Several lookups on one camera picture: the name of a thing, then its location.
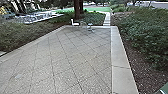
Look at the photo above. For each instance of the small outdoor metal table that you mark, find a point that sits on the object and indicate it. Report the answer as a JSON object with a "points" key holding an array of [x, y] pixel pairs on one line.
{"points": [[89, 26]]}

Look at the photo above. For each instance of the outdoor patio chair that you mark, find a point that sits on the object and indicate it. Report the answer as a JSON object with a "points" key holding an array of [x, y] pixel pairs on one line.
{"points": [[75, 23]]}

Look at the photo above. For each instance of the large tree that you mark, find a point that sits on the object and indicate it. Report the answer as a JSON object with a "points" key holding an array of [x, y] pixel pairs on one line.
{"points": [[79, 8]]}

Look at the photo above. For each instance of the grey stone garden terrace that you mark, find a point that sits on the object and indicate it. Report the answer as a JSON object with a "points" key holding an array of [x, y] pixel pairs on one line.
{"points": [[36, 16]]}

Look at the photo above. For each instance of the low ground cover bed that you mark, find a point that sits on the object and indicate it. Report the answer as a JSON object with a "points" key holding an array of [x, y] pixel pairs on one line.
{"points": [[23, 35]]}

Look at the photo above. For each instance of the green garden shrubs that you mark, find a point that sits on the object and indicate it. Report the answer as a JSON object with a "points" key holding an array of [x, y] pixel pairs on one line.
{"points": [[146, 31]]}

